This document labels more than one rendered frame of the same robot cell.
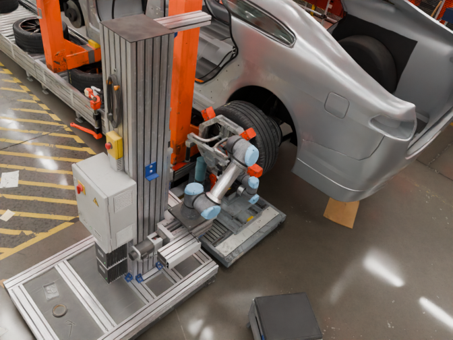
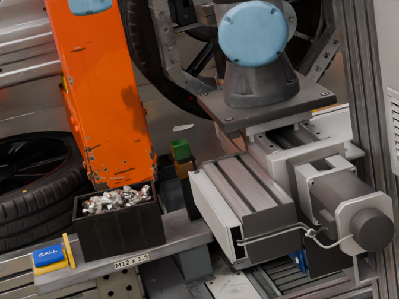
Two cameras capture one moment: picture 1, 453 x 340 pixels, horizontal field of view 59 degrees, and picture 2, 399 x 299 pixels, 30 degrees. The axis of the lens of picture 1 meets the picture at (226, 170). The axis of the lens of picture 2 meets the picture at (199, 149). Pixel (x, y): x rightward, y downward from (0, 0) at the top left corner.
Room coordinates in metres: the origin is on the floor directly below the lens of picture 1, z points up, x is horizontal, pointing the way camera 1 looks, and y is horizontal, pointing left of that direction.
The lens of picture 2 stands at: (1.30, 1.71, 1.26)
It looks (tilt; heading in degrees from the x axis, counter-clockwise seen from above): 21 degrees down; 312
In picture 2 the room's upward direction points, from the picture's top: 12 degrees counter-clockwise
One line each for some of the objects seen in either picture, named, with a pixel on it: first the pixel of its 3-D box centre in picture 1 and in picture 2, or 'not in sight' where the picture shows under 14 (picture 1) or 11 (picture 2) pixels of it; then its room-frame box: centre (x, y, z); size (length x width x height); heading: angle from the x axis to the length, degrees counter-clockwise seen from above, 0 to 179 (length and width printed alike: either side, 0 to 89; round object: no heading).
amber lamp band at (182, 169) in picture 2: not in sight; (184, 168); (2.46, 0.50, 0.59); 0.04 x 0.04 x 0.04; 54
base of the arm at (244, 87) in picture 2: not in sight; (257, 70); (2.14, 0.57, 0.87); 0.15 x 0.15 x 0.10
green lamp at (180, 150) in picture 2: not in sight; (180, 149); (2.46, 0.50, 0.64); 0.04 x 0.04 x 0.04; 54
